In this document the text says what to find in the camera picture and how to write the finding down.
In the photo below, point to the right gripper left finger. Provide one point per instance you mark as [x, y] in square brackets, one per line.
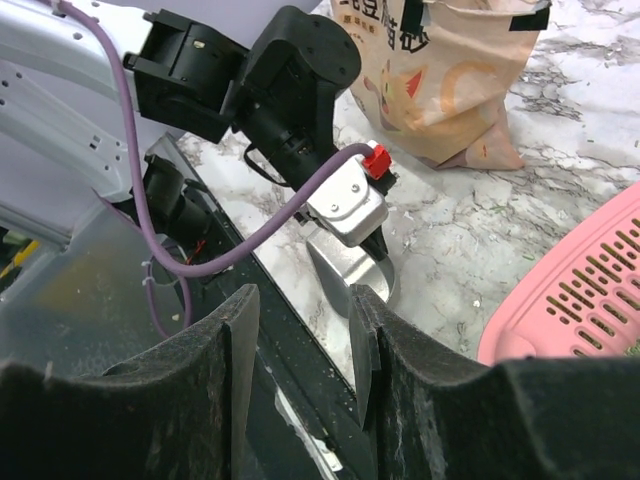
[176, 411]

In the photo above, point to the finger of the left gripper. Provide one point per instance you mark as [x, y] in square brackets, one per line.
[375, 245]

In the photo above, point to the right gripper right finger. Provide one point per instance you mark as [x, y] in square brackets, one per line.
[431, 413]

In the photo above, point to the grey metal litter scoop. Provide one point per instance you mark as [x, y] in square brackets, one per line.
[339, 267]

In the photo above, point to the cat litter bag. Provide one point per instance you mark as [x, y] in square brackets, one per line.
[435, 74]

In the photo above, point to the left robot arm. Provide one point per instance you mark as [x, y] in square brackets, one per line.
[75, 76]

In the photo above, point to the pink litter box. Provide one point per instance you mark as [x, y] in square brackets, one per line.
[581, 298]

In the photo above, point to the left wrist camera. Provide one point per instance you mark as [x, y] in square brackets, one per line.
[351, 203]

